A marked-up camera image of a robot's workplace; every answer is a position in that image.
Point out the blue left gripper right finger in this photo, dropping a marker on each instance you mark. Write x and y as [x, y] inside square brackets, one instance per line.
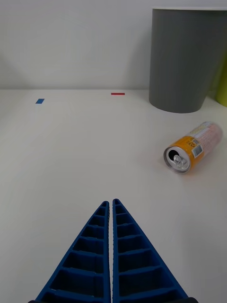
[139, 265]

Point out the orange and white drink can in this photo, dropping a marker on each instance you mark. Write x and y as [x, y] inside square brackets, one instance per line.
[191, 149]

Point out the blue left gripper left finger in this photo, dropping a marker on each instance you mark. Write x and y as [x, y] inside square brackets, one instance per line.
[82, 260]

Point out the grey plastic waste bin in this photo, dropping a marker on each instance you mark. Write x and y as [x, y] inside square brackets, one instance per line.
[184, 61]

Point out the yellow-green plastic waste bin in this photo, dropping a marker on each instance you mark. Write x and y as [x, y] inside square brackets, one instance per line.
[222, 82]

